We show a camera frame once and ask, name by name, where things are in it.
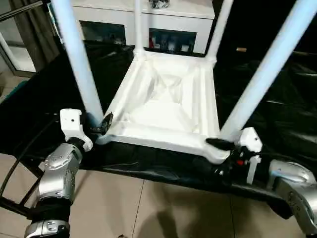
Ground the white plastic table top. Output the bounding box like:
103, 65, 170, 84
95, 51, 238, 166

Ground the black plastic mat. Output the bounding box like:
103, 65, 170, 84
0, 39, 317, 220

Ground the teal flat object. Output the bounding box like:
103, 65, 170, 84
0, 80, 28, 104

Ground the grey brown curtain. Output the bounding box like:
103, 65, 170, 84
14, 0, 61, 72

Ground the white round pipe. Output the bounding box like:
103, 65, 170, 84
0, 32, 23, 72

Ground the white sideboard cabinet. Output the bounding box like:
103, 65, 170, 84
71, 0, 216, 55

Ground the grey metal pole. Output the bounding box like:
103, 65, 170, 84
0, 0, 50, 20

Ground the clear bag of dark items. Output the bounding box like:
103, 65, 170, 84
148, 0, 171, 9

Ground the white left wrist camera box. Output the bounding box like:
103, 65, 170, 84
59, 108, 94, 152

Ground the black metal stand frame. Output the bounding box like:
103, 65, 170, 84
0, 158, 50, 219

